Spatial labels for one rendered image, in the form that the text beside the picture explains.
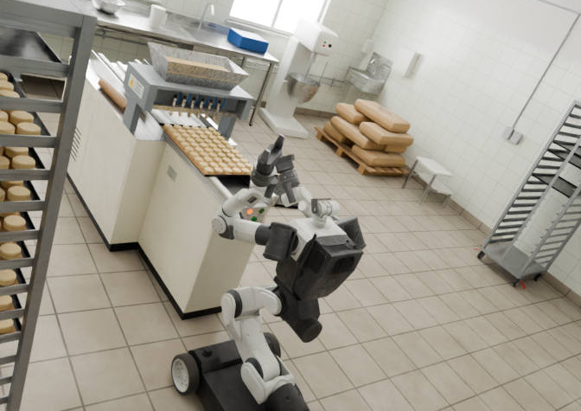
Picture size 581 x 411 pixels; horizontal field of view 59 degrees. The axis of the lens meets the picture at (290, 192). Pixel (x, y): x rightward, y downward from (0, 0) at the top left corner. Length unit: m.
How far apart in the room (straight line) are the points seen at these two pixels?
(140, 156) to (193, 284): 0.82
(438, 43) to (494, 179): 1.97
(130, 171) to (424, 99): 4.82
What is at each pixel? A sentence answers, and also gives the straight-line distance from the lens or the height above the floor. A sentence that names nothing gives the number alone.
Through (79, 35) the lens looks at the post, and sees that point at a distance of 1.21.
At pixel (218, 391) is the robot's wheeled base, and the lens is 2.64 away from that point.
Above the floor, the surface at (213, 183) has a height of 0.89.
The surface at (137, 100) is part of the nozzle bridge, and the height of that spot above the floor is 1.04.
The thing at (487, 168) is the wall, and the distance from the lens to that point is 6.54.
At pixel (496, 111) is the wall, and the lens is 6.56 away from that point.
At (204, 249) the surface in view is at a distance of 2.82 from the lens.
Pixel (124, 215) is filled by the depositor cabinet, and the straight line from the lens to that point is 3.35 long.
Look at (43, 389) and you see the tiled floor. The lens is 2.72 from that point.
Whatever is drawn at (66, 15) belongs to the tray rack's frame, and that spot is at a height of 1.81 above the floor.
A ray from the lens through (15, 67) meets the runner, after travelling 1.23.
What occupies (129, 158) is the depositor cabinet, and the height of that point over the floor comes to 0.70.
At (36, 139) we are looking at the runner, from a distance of 1.32.
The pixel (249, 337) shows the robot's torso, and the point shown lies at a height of 0.39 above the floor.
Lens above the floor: 2.09
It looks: 24 degrees down
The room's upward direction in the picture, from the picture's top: 23 degrees clockwise
